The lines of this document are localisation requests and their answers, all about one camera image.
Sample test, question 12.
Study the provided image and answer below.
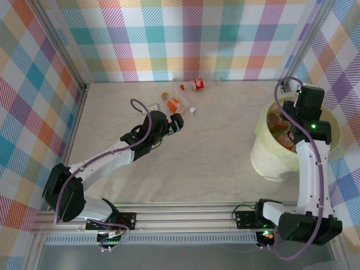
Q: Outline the clear bottle white cap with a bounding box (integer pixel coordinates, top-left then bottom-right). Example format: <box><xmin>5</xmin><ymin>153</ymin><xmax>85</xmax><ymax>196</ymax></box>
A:
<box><xmin>174</xmin><ymin>87</ymin><xmax>197</xmax><ymax>115</ymax></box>

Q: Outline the red label cola bottle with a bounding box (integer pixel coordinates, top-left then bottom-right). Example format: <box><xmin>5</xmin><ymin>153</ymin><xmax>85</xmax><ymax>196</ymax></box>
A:
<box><xmin>179</xmin><ymin>78</ymin><xmax>205</xmax><ymax>93</ymax></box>

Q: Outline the clear plastic bottle without label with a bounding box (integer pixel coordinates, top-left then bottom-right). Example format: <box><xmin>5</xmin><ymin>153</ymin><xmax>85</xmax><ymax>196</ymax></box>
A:
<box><xmin>214</xmin><ymin>70</ymin><xmax>229</xmax><ymax>84</ymax></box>

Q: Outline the cream plastic bin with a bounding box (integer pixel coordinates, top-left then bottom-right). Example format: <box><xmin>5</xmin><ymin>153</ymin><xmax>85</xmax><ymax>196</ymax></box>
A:
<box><xmin>250</xmin><ymin>83</ymin><xmax>343</xmax><ymax>182</ymax></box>

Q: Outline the small controller board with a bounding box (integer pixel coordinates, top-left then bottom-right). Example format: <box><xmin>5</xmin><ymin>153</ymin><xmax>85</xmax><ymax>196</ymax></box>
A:
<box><xmin>257</xmin><ymin>229</ymin><xmax>278</xmax><ymax>248</ymax></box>
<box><xmin>96</xmin><ymin>231</ymin><xmax>126</xmax><ymax>248</ymax></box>

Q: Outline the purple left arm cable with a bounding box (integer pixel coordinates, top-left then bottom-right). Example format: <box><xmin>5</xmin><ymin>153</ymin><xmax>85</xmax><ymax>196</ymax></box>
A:
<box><xmin>52</xmin><ymin>98</ymin><xmax>155</xmax><ymax>226</ymax></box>

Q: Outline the aluminium frame post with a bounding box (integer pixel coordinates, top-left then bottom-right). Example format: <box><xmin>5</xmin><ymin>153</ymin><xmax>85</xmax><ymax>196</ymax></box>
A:
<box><xmin>278</xmin><ymin>0</ymin><xmax>337</xmax><ymax>87</ymax></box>
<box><xmin>28</xmin><ymin>0</ymin><xmax>91</xmax><ymax>92</ymax></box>

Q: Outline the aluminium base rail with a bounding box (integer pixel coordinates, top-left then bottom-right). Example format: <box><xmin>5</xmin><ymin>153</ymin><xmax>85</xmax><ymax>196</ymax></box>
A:
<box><xmin>30</xmin><ymin>201</ymin><xmax>310</xmax><ymax>235</ymax></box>

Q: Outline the aluminium side rail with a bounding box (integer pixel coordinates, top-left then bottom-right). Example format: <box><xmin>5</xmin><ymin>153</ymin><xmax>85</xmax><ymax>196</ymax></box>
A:
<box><xmin>47</xmin><ymin>84</ymin><xmax>91</xmax><ymax>212</ymax></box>

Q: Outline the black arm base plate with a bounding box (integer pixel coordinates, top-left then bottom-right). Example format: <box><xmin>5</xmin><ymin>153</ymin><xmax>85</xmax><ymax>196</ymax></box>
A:
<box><xmin>85</xmin><ymin>211</ymin><xmax>138</xmax><ymax>232</ymax></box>
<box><xmin>233</xmin><ymin>207</ymin><xmax>279</xmax><ymax>230</ymax></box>

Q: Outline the slotted grey cable duct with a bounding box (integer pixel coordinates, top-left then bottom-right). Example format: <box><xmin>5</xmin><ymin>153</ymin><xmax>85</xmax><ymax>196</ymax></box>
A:
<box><xmin>44</xmin><ymin>235</ymin><xmax>259</xmax><ymax>246</ymax></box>

